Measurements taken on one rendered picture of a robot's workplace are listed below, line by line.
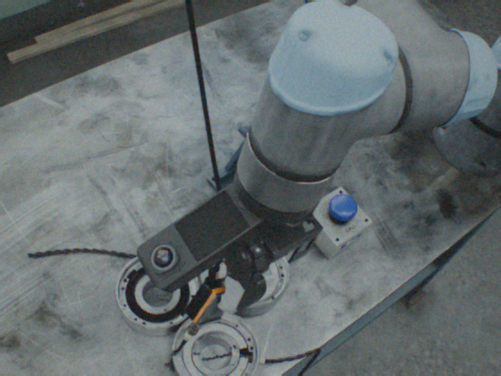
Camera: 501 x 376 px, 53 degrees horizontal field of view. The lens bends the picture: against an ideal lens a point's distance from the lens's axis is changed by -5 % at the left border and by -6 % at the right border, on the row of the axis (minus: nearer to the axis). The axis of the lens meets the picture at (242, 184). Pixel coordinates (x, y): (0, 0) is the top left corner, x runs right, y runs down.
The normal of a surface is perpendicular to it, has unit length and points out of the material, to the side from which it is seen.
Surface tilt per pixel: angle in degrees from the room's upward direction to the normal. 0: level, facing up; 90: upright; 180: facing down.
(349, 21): 8
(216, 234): 22
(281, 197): 85
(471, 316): 0
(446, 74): 37
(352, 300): 0
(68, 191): 0
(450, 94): 64
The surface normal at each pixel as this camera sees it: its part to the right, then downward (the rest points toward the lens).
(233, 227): -0.19, -0.33
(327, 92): -0.22, 0.70
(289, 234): 0.22, -0.60
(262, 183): -0.58, 0.55
